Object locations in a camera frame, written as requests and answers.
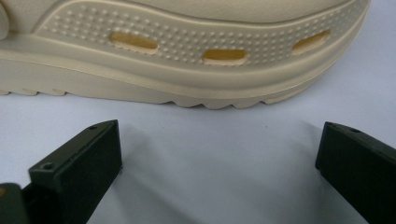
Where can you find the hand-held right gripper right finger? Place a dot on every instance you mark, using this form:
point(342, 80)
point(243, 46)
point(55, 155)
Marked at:
point(361, 174)

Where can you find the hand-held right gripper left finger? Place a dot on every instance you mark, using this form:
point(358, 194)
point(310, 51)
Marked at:
point(77, 174)

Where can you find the beige foam clog shoe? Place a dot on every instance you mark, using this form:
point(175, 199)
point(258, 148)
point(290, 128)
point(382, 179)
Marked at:
point(186, 77)

